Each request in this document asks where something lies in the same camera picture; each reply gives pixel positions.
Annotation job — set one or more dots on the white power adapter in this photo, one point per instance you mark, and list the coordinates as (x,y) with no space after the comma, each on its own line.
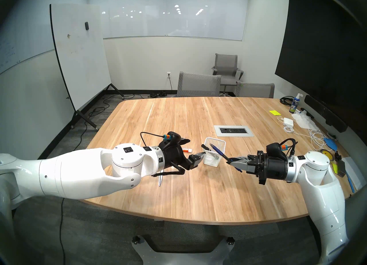
(288,121)

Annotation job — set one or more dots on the black video sound bar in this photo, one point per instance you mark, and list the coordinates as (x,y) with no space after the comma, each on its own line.
(324,112)

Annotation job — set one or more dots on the Expo cleaner spray bottle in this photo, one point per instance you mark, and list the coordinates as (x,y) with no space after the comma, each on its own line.
(294,106)

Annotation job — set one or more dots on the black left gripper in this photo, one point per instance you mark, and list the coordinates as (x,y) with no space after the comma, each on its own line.
(173,156)

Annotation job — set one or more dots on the small black clip object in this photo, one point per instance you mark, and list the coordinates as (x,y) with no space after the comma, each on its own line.
(337,156)

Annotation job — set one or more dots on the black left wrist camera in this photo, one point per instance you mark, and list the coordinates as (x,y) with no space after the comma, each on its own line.
(173,137)

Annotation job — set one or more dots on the rolling whiteboard on stand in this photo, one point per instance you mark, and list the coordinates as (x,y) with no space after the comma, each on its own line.
(80,55)

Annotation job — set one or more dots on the blue flat object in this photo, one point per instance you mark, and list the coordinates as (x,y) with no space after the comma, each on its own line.
(331,144)

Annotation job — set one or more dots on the side wall glass board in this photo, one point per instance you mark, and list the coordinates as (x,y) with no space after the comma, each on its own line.
(17,49)

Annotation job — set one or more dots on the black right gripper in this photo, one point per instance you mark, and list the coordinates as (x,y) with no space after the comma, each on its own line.
(273,168)

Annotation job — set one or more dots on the large black wall screen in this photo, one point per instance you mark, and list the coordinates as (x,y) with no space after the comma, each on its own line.
(321,52)

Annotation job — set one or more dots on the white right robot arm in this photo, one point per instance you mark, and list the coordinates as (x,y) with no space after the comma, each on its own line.
(324,195)

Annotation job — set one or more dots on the blue ballpoint pen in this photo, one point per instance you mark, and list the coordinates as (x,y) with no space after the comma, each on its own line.
(219,152)

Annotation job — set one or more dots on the grey office chair with armrests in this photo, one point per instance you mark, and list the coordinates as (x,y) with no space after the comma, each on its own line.
(226,63)

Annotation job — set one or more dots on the small yellow note piece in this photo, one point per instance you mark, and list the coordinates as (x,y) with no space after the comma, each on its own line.
(334,167)

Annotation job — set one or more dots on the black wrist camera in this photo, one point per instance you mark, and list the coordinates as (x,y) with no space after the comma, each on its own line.
(273,149)
(173,137)

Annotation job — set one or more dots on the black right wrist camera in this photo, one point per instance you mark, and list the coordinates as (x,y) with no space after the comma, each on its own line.
(273,149)

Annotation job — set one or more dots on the grey mesh office chair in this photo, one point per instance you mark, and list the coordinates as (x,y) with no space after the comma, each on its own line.
(255,90)
(197,85)

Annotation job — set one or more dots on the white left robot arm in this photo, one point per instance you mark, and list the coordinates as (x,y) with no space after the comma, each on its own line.
(71,175)

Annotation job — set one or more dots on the crumpled white tissue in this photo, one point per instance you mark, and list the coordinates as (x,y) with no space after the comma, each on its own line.
(304,121)

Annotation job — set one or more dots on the yellow sticky note pad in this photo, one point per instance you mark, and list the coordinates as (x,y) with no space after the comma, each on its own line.
(275,112)

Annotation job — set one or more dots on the black permanent marker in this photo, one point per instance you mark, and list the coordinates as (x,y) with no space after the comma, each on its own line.
(205,147)

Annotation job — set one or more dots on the grey table outlet panel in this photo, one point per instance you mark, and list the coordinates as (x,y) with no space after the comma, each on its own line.
(233,130)

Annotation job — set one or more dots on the dark grey small box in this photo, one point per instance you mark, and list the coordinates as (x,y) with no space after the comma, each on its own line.
(341,169)

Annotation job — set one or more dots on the yellow black tape roll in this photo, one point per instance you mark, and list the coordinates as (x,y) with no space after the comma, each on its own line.
(327,154)

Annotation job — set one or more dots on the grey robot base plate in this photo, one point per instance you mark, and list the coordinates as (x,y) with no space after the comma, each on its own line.
(183,258)

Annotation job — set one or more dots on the white mesh pen holder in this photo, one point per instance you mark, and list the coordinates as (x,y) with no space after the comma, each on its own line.
(213,159)

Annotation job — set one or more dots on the large wall glass board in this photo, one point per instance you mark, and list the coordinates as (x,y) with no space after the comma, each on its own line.
(172,23)

